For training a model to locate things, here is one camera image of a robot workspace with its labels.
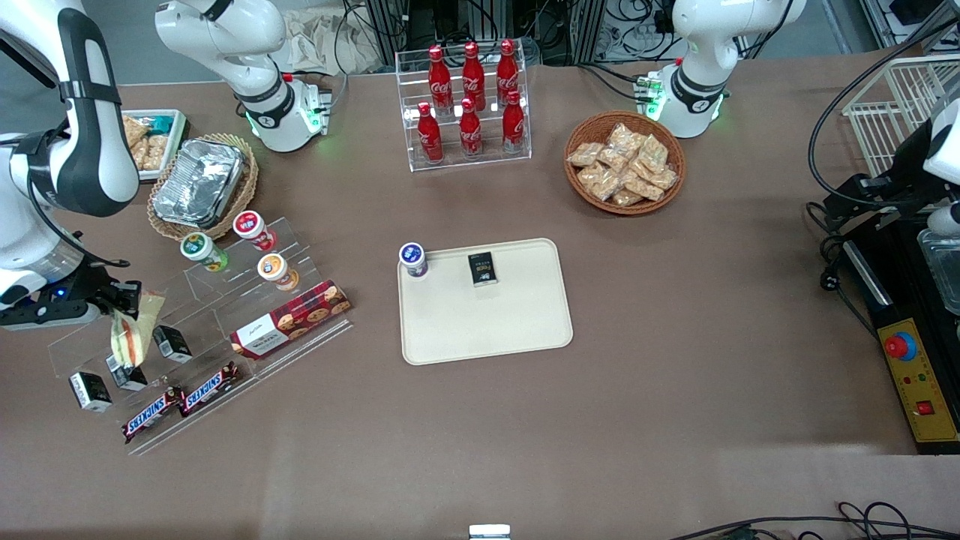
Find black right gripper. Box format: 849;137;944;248
66;276;143;317

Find triangle sandwich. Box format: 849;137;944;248
110;291;166;368

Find beige plastic tray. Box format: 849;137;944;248
397;238;575;366

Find small black carton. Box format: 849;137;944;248
68;371;113;413
467;252;500;287
151;325;193;364
105;354;148;392

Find green gum bottle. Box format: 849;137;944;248
180;232;228;272

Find clear acrylic stepped stand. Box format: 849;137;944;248
47;216;355;457

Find Snickers chocolate bar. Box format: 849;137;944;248
178;361;242;417
122;386;185;443

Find silver foil container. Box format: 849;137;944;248
154;139;248;230

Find red gum bottle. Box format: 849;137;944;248
232;210;277;252

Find white rectangular snack bin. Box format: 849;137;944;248
120;109;188;182

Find wicker basket with foil container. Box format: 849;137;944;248
146;133;260;241

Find red plaid cookie box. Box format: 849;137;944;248
229;280;352;359

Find blue gum bottle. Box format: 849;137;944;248
398;242;429;280

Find white crumpled cloth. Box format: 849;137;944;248
281;7;391;76

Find red Coca-Cola bottle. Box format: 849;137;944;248
427;45;453;115
459;97;482;158
417;101;443;164
502;90;526;155
497;39;520;106
462;41;486;112

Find clear acrylic bottle rack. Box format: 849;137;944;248
395;45;533;173

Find round wicker snack basket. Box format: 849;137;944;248
564;111;687;217

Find yellow control box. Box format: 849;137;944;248
876;317;960;443

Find clear plastic container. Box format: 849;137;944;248
916;229;960;316

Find white and black machine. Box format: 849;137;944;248
889;97;960;237

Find thick black cable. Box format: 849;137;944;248
806;0;960;293

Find black machine frame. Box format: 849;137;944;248
840;176;960;456

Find black floor cables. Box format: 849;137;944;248
667;501;960;540

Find white wire basket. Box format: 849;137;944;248
841;54;960;177

